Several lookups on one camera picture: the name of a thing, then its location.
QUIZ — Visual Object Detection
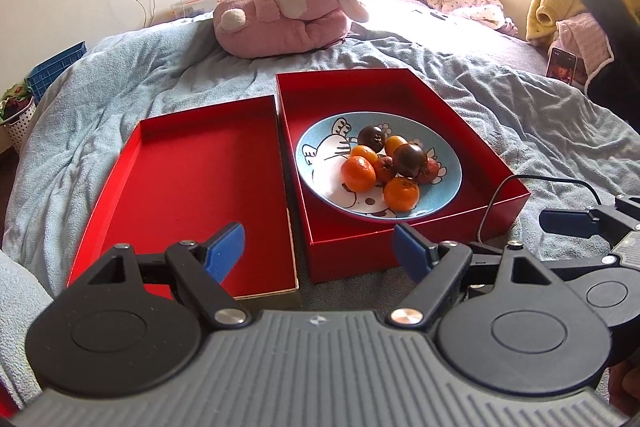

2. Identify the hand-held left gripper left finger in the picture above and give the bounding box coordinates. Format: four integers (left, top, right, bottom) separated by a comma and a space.
67, 222, 251, 328

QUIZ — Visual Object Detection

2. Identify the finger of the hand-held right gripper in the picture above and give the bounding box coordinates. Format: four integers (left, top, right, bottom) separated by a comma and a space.
542, 254, 621, 279
539, 194, 640, 240

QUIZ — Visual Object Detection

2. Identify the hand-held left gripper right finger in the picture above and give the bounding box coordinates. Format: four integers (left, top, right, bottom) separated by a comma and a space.
387, 222, 573, 328

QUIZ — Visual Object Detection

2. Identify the large orange tangerine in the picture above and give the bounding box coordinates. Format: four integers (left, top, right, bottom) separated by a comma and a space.
383, 176, 421, 212

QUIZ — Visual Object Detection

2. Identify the small red tomato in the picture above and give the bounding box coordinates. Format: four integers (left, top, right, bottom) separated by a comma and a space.
416, 158, 442, 186
372, 156, 397, 185

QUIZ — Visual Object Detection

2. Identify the shallow red box lid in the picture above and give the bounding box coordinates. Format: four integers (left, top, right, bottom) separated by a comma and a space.
66, 94, 301, 308

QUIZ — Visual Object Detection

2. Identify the dark brown tomato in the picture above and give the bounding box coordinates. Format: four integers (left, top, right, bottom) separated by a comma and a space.
392, 143, 429, 178
357, 125, 387, 154

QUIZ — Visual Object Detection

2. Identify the orange tangerine with stem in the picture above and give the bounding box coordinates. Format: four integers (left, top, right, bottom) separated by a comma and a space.
341, 156, 377, 192

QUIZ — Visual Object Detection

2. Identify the orange yellow tomato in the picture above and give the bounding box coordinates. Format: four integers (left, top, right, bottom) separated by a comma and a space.
350, 145, 379, 165

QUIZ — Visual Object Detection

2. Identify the blue cartoon cat plate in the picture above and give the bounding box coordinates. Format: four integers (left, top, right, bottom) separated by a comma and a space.
295, 112, 463, 220

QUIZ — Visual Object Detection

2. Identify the deep red box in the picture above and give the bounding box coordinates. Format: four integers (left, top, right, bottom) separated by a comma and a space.
275, 68, 531, 284

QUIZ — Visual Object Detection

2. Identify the smartphone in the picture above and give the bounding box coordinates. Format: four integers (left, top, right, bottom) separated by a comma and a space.
545, 47, 583, 85

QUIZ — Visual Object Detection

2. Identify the pink towel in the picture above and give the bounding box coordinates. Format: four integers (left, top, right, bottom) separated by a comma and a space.
556, 12, 613, 80

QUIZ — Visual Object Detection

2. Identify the light blue blanket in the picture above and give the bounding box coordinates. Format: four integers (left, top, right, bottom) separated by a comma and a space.
0, 9, 636, 298

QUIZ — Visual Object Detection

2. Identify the white fluffy cloth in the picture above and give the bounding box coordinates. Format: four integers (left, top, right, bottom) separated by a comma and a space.
0, 252, 53, 408

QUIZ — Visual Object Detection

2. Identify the white perforated basket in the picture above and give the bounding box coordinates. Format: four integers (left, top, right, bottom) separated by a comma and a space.
0, 99, 38, 154

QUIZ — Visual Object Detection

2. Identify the pink plush toy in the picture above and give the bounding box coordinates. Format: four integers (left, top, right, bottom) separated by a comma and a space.
213, 0, 371, 58

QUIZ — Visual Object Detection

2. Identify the clear plastic container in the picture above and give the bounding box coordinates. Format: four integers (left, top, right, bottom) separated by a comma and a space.
170, 0, 223, 18

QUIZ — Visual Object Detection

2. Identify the blue plastic crate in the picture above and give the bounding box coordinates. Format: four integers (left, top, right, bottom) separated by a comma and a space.
25, 42, 88, 105

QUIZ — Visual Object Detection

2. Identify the green and red cloth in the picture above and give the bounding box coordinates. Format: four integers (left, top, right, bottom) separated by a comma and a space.
0, 84, 33, 118

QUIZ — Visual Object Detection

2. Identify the thin black cable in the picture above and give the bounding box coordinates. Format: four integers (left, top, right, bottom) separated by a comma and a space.
476, 174, 603, 244

